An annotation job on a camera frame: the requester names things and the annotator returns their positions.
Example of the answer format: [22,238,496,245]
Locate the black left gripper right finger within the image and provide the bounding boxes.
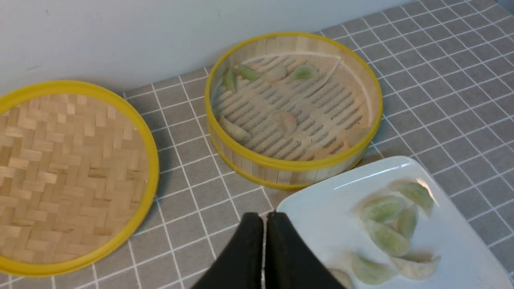
[265,212,344,289]

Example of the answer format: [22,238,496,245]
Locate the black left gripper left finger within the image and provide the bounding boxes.
[193,213,264,289]

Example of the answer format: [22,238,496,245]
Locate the white square plate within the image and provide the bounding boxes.
[277,156,513,289]

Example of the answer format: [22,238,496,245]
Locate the green dumpling on plate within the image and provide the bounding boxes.
[365,220,411,257]
[388,181,434,218]
[396,204,418,239]
[359,195,406,223]

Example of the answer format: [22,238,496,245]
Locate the pale pink dumpling in steamer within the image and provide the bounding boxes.
[263,65,288,83]
[271,110,297,138]

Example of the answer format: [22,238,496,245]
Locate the bamboo steamer basket yellow rim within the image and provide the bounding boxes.
[204,32,383,190]

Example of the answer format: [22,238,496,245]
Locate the green dumpling in steamer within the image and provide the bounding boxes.
[223,67,237,93]
[290,64,319,80]
[237,64,261,81]

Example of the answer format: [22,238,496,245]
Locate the woven bamboo steamer lid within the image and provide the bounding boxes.
[0,80,160,277]

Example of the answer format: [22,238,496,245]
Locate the grey checked tablecloth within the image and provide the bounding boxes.
[0,0,514,289]

